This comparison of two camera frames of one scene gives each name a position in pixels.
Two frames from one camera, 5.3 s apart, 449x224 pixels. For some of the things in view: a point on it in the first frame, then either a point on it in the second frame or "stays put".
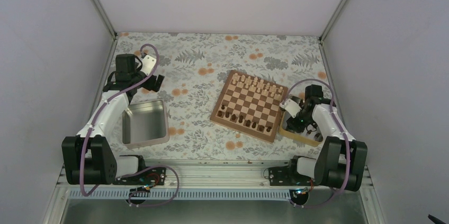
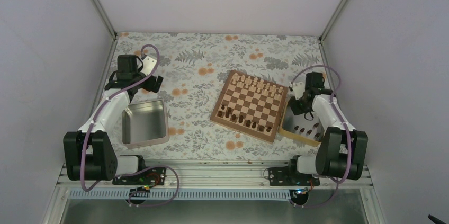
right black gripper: [297, 127] -> [296, 110]
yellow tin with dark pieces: [310, 135] stays put
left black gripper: [149, 86] stays put
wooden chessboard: [250, 105] stays put
